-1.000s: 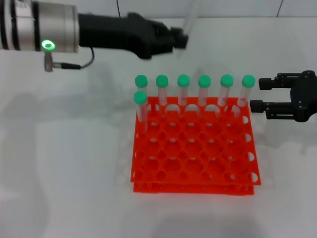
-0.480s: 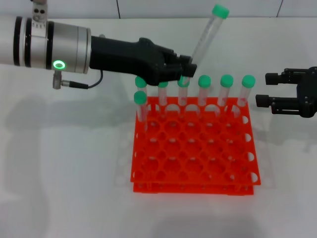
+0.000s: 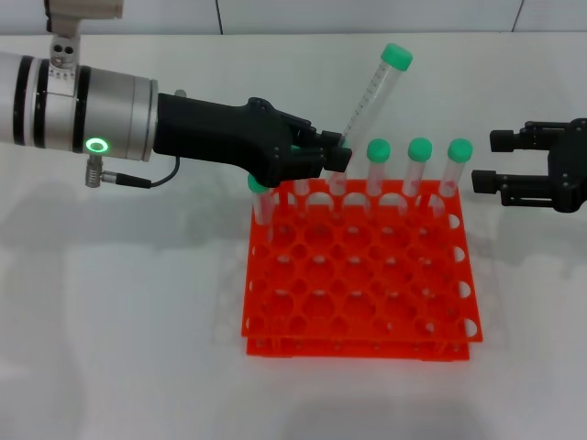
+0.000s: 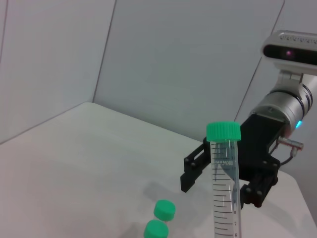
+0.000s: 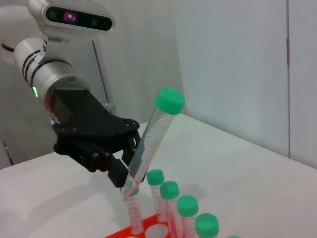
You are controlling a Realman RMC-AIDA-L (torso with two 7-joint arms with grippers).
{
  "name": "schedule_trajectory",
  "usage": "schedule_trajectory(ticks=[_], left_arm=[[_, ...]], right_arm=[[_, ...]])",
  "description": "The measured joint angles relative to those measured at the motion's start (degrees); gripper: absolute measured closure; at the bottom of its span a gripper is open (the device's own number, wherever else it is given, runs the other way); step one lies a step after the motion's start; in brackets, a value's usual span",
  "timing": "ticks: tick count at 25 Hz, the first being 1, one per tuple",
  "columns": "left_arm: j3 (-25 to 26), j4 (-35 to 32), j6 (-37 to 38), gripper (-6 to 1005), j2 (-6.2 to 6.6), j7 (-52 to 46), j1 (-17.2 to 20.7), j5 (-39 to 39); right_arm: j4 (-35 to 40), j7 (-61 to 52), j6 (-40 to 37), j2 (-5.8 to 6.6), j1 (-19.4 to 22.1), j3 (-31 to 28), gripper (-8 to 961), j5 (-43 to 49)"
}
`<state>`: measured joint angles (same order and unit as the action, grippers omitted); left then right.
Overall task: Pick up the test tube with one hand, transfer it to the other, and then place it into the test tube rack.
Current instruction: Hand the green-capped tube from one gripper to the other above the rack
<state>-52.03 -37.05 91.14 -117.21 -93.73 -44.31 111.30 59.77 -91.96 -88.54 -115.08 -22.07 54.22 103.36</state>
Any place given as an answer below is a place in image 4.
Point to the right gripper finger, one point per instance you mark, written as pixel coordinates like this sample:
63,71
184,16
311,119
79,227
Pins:
193,171
260,188

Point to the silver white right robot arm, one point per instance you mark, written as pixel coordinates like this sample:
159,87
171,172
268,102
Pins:
280,106

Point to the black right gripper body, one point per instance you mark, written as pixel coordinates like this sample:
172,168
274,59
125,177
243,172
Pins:
257,143

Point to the clear tube green cap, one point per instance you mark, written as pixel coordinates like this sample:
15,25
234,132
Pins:
156,229
164,210
223,131

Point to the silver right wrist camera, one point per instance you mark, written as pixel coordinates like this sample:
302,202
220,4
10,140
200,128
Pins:
289,53

